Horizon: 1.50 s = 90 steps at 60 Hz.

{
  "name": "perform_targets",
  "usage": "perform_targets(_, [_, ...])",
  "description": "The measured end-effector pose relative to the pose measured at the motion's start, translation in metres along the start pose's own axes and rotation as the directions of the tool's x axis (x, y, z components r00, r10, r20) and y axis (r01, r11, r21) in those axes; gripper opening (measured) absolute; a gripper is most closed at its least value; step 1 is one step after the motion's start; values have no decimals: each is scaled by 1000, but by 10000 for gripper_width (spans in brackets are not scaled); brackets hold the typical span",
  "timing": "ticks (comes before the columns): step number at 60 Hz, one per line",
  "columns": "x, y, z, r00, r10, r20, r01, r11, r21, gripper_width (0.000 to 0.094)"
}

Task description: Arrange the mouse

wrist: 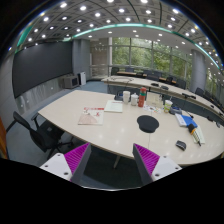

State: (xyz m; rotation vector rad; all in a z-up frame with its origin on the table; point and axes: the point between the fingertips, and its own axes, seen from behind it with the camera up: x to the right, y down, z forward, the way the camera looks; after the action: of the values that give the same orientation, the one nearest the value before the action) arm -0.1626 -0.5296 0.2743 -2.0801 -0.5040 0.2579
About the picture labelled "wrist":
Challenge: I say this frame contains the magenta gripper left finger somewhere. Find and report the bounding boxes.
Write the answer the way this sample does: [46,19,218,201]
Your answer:
[41,143,91,184]

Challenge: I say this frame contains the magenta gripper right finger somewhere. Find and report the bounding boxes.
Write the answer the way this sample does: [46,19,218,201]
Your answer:
[133,143,181,185]

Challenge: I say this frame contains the black computer mouse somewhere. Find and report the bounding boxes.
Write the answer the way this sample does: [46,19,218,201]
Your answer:
[176,140,186,151]

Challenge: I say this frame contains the black round mouse pad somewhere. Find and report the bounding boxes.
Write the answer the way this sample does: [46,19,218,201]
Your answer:
[137,115,159,133]

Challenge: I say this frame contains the black office chair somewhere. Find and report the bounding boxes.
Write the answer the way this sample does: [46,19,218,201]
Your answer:
[13,111,73,157]

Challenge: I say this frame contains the red and white magazine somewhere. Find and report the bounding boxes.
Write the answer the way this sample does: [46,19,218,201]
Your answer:
[78,107,104,125]

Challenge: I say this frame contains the orange black marker pen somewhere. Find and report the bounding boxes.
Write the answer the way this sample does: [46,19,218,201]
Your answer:
[188,124,201,146]

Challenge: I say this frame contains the white paper cup green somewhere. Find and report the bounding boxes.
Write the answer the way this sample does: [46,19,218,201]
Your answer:
[164,100,173,113]

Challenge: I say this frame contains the white standing card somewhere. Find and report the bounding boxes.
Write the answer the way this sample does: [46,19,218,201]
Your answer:
[146,92,163,108]

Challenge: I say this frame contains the white paper booklet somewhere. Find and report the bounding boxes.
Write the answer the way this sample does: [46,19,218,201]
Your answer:
[104,100,123,113]

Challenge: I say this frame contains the white mug with lid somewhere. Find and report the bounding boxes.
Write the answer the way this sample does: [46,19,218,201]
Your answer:
[131,93,138,106]

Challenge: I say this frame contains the red thermos bottle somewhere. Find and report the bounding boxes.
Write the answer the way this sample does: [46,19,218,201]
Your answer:
[138,87,147,107]

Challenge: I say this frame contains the grey cabinet box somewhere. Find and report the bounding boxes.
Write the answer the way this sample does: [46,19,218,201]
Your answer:
[64,76,78,89]

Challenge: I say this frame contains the white air purifier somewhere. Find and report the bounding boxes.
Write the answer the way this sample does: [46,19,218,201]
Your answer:
[79,72,86,85]

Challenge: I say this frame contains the large black wall screen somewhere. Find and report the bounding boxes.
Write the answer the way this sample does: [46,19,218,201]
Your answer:
[12,42,72,98]

